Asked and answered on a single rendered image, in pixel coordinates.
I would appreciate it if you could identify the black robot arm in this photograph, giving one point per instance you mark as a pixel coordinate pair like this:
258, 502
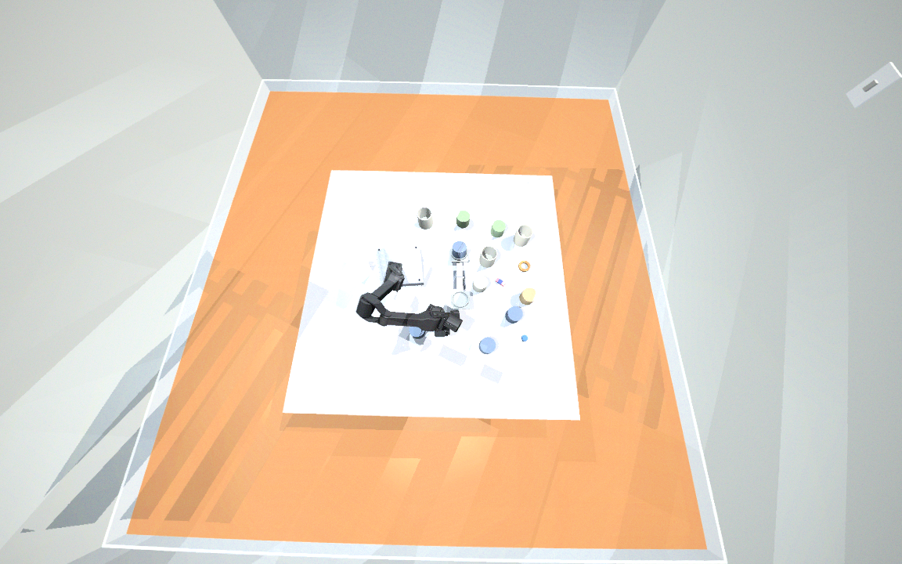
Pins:
433, 319

